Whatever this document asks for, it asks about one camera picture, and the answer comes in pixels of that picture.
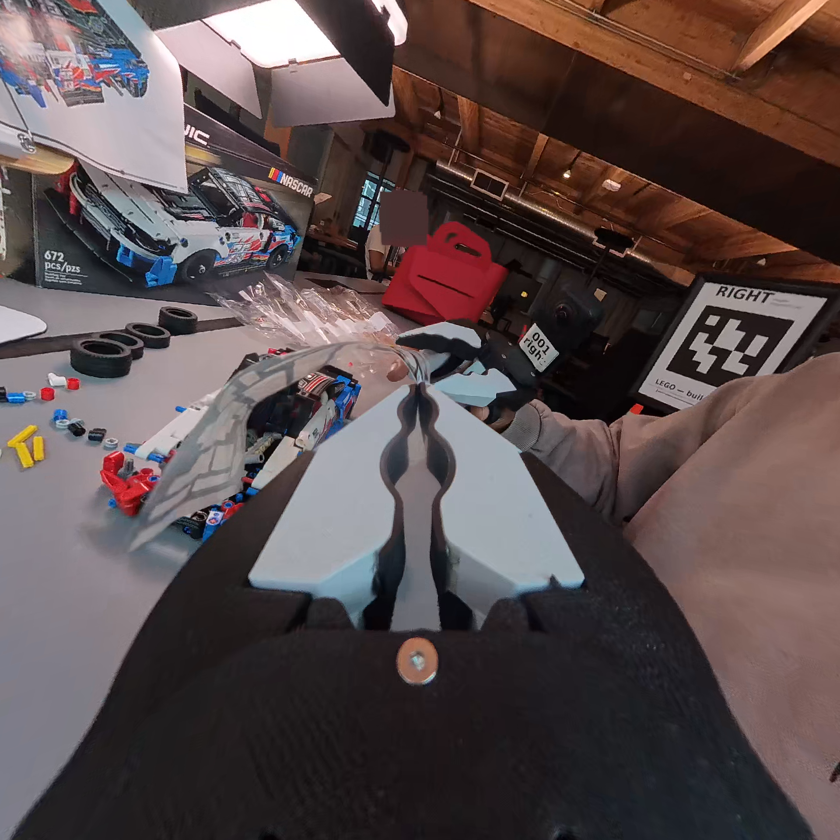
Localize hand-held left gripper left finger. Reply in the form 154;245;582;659
247;385;422;627

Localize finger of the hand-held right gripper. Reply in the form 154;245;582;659
395;322;488;382
432;367;521;408

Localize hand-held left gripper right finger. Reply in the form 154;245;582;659
420;385;586;627

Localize sticker sheet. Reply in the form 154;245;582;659
130;341;424;553

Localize person's right forearm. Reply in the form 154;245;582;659
502;399;634;526

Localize grey desk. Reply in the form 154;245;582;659
0;272;427;837

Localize person's right hand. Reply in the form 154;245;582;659
386;358;513;429

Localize red cardboard carry box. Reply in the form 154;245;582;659
381;222;509;329

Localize partly built brick race car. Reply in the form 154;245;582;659
100;351;362;542

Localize crumpled clear plastic bags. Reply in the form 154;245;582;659
213;272;421;368

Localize black framed marker sign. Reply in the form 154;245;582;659
630;274;840;414

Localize person's beige sweatshirt torso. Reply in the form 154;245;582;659
617;354;840;840

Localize scattered small brick connectors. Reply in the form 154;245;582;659
0;371;120;454

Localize toy car set box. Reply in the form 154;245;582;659
29;105;322;309

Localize studio light with flaps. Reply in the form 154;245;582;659
151;0;408;129

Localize white rounded pad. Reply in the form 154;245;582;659
0;305;48;345

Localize brick instruction booklet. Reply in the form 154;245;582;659
0;0;188;194

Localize metal ceiling duct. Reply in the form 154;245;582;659
430;157;595;253

